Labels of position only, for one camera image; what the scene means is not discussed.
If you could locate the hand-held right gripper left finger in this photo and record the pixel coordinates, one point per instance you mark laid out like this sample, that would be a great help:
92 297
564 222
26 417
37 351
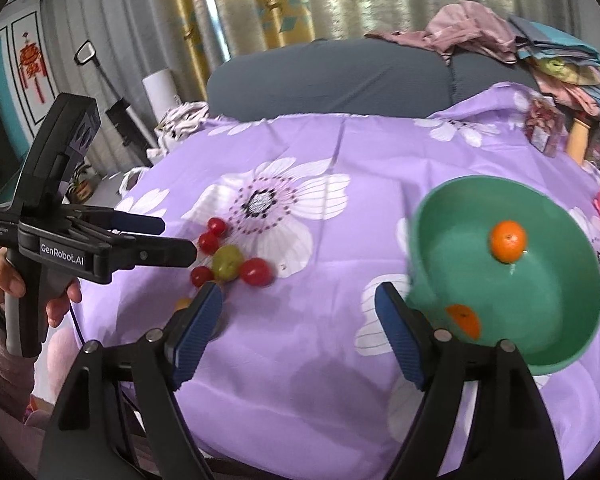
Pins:
200 330

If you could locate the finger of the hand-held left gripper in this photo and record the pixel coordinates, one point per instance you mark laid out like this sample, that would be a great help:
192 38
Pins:
170 252
140 222

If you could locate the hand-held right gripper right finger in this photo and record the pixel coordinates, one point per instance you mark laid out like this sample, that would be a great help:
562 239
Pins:
400 330

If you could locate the red tomato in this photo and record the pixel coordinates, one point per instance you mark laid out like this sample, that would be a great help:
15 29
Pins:
209 243
256 271
201 276
216 226

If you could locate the green round fruit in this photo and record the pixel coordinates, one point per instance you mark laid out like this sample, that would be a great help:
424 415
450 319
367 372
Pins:
226 262

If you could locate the green plastic bowl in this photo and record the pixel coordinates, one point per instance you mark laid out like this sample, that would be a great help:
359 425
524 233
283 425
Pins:
555 310

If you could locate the person's left forearm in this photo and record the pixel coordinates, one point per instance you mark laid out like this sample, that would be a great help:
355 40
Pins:
5 375

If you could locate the small yellow fruits in bowl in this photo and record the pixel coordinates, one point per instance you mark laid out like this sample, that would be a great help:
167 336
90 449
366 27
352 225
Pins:
464 321

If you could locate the person's left hand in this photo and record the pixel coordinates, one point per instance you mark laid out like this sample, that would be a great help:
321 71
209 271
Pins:
2 275

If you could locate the small potted plant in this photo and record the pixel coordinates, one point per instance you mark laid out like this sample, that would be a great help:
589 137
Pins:
82 185

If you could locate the purple floral tablecloth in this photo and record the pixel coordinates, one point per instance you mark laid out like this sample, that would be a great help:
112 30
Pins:
330 335

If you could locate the white patterned cloth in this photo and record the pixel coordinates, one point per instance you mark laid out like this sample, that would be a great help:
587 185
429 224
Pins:
180 121

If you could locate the red hanging ornament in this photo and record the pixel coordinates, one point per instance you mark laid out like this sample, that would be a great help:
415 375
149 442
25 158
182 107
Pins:
30 65

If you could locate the white paper roll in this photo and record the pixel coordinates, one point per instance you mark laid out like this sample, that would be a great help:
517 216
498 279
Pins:
157 90

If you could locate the black stand with mirror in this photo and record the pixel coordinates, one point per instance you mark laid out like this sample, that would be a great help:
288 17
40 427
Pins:
85 53

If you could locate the mandarin orange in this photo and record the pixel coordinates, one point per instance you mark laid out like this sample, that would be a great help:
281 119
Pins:
507 241

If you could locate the grey curtain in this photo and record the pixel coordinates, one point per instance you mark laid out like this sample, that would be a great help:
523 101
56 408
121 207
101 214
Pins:
120 20

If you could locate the grey sofa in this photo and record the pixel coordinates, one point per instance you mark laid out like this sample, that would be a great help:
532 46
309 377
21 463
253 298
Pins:
330 80

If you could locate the snack packet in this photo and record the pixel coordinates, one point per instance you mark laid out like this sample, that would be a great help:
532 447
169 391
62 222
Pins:
542 125

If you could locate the beige bottle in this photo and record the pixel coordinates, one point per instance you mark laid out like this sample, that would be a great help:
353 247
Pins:
577 142

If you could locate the colourful folded clothes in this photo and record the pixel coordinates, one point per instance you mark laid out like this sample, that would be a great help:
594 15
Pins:
575 80

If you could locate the pink garment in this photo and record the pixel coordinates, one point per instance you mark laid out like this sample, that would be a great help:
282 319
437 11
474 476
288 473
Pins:
460 27

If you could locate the blue folded cloth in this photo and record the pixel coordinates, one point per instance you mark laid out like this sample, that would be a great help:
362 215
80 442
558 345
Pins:
550 37

